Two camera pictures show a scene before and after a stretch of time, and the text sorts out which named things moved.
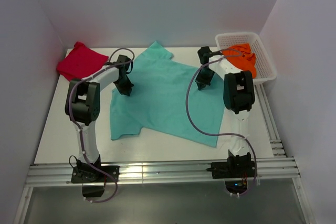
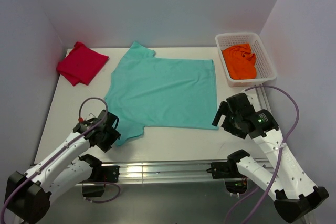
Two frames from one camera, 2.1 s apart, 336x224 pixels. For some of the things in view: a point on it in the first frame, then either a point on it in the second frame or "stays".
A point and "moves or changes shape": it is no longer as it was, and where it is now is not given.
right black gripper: (203, 78) -> (227, 116)
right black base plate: (236, 169) stays
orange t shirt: (241, 57) stays
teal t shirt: (167, 98) moves or changes shape
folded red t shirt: (81, 61) stays
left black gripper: (124, 85) -> (111, 128)
